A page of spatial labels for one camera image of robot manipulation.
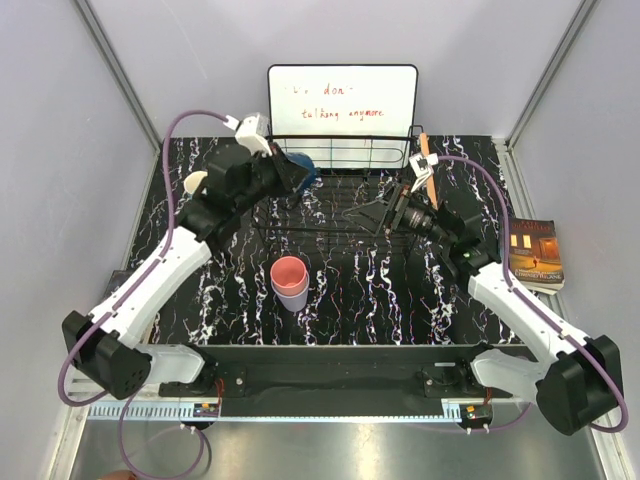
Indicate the right wooden rack handle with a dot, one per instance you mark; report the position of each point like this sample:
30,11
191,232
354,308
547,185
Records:
429,182

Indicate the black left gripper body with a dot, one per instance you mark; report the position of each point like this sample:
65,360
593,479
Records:
265,175

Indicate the tale of two cities book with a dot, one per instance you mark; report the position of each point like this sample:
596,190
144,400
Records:
117,279

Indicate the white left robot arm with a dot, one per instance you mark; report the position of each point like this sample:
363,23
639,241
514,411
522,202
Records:
105,344

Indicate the dark night scene book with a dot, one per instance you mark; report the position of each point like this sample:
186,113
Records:
534,256

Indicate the white whiteboard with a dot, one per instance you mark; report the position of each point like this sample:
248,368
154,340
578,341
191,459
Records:
344,116

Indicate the pink plastic cup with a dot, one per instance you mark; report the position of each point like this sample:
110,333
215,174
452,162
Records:
289,274

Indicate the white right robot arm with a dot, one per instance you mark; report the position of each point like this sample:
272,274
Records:
573,379

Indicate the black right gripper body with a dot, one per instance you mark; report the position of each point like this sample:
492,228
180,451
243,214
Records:
417,218

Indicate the light blue ceramic mug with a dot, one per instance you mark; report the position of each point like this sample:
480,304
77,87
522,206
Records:
192,182

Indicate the lavender plastic cup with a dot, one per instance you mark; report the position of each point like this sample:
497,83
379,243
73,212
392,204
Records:
293,303

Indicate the black wire dish rack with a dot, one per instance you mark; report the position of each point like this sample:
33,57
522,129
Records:
351,171

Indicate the dark blue ceramic mug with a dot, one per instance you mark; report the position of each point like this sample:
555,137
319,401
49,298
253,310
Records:
307,163

